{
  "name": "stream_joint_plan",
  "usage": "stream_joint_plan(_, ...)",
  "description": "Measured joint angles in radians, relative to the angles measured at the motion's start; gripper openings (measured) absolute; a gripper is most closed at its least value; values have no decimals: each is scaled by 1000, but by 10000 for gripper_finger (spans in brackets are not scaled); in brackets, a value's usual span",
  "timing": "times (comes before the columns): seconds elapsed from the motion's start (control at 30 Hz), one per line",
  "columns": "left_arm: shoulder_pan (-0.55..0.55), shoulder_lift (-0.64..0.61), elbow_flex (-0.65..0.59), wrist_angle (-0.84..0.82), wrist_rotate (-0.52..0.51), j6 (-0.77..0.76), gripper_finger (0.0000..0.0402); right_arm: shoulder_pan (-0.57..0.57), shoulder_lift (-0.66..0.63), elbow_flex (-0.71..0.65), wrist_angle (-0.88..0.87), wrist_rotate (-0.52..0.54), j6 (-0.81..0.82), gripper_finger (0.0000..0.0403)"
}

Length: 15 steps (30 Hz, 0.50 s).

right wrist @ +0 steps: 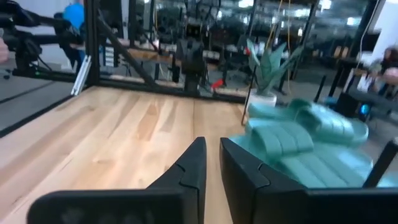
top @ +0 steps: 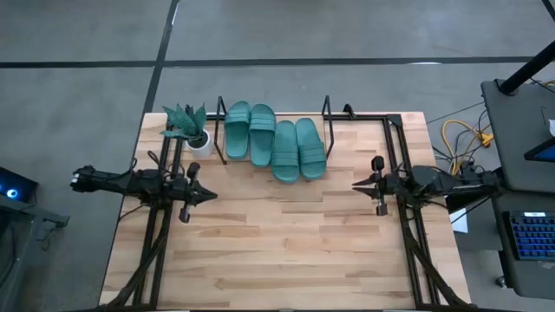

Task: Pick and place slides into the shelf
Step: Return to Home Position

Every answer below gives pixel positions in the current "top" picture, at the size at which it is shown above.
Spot artificial plant in white pot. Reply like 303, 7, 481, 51
159, 102, 214, 159

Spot grey desk surface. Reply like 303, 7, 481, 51
489, 189, 555, 301
480, 79, 555, 194

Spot backlit computer keyboard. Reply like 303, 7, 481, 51
506, 211, 555, 261

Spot black support beam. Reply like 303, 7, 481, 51
445, 192, 495, 214

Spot yellow cable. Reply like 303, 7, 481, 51
441, 119, 495, 177

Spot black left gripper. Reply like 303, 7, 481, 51
169, 162, 218, 224

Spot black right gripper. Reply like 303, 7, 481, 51
351, 155, 404, 217

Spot black pole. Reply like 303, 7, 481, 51
498, 41, 555, 95

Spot white paper sheet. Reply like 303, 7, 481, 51
450, 207, 469, 234

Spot black metal rig frame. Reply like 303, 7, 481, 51
97, 113, 474, 312

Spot wooden shelf with black frame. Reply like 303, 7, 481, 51
215, 94, 335, 166

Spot grey metal stand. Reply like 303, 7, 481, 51
0, 194, 70, 312

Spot black tablet with blue screen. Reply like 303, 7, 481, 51
523, 137, 555, 164

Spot green rubber slide sandal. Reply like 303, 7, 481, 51
224, 101, 251, 160
271, 120, 301, 184
249, 103, 278, 168
295, 117, 328, 181

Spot black computer with blue light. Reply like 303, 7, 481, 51
0, 166, 38, 204

